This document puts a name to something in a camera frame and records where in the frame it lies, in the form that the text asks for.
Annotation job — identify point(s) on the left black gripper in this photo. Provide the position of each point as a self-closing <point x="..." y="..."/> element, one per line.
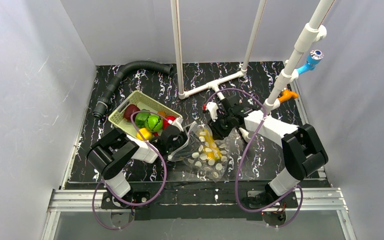
<point x="179" y="141"/>

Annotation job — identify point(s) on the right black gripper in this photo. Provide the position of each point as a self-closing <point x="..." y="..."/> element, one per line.
<point x="219" y="125"/>

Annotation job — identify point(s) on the red fake apple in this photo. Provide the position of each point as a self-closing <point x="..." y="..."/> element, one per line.
<point x="168" y="120"/>

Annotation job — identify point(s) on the yellow fake banana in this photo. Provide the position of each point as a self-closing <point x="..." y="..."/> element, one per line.
<point x="209" y="146"/>

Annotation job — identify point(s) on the green fake watermelon ball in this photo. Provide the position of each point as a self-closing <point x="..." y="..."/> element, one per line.
<point x="153" y="123"/>

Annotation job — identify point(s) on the yellow fake bell pepper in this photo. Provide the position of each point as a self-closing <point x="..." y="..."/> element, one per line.
<point x="144" y="134"/>

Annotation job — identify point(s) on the clear polka dot zip bag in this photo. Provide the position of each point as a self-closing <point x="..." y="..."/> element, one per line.
<point x="190" y="154"/>

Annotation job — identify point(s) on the pale green plastic basket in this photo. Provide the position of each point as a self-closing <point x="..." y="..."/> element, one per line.
<point x="137" y="101"/>

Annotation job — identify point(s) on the purple fake sweet potato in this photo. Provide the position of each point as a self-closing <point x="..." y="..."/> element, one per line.
<point x="129" y="111"/>

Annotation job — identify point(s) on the orange fake fruit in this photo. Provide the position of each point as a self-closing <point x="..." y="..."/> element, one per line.
<point x="162" y="114"/>

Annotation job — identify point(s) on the green fake vegetable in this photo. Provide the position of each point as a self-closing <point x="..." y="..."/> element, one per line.
<point x="140" y="119"/>

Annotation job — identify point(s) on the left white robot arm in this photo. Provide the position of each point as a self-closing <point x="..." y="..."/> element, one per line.
<point x="111" y="153"/>

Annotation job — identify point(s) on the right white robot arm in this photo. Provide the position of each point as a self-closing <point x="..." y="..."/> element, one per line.
<point x="303" y="151"/>

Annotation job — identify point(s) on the orange plastic faucet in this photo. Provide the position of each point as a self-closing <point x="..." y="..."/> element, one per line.
<point x="286" y="95"/>

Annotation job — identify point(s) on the blue plastic faucet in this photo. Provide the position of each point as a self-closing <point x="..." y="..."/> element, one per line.
<point x="314" y="58"/>

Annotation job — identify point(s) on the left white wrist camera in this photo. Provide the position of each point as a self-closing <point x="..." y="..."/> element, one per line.
<point x="178" y="123"/>

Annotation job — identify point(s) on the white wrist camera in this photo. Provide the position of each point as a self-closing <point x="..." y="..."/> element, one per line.
<point x="211" y="109"/>
<point x="178" y="123"/>

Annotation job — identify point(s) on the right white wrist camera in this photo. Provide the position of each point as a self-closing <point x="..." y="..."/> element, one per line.
<point x="211" y="109"/>

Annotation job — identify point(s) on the white PVC pipe frame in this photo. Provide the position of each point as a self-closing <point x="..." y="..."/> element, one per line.
<point x="215" y="35"/>

